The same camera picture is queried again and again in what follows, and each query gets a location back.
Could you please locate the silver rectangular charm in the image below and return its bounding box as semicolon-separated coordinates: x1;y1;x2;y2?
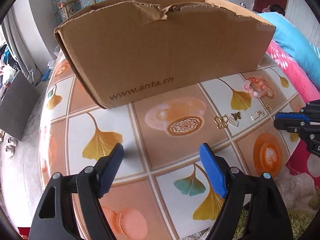
251;110;265;121
227;116;239;127

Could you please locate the gold butterfly charm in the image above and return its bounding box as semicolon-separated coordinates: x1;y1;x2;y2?
231;112;241;120

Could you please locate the small gold knot charm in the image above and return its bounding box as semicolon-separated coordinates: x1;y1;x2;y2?
263;102;272;111

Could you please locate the pink floral blanket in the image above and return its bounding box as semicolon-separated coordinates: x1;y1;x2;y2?
266;41;319;189

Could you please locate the green fleece cuff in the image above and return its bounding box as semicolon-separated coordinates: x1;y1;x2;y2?
233;194;319;239

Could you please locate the white fleece robe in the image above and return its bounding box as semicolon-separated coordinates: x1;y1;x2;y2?
274;166;319;215

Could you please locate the blue pillow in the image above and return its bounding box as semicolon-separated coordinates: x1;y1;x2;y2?
257;12;319;89

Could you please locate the gold clover charm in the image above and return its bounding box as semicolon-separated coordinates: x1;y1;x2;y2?
214;115;228;129

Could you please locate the patterned vinyl tablecloth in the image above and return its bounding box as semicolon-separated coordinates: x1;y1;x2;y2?
39;54;304;239

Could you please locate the dark grey cabinet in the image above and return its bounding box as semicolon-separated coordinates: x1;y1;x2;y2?
0;72;40;141

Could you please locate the brown cardboard box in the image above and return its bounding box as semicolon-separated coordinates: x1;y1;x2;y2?
54;0;276;108

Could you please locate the grey curtain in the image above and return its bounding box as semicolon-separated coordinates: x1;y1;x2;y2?
1;9;42;86

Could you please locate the wooden chair black seat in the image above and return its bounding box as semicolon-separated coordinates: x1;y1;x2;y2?
57;0;96;21

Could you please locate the pink orange bead bracelet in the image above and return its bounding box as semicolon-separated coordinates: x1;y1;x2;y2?
243;76;270;99

